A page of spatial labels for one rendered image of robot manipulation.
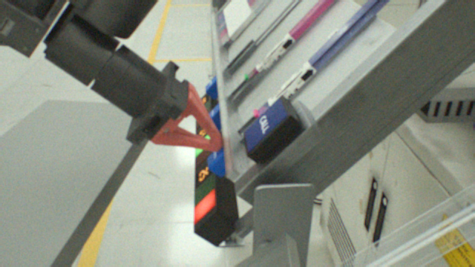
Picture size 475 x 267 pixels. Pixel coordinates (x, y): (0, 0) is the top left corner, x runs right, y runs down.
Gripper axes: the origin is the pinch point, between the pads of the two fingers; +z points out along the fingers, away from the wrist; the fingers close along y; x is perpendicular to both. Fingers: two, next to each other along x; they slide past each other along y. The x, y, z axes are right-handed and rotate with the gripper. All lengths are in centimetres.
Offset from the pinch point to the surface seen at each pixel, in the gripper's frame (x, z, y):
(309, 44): -14.7, 2.3, 6.2
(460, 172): -15.9, 32.5, 5.6
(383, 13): -37, 69, 135
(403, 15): -42, 76, 135
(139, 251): 69, 30, 58
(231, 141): -2.5, 0.1, -2.7
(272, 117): -9.5, -2.4, -11.0
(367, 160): -3, 41, 33
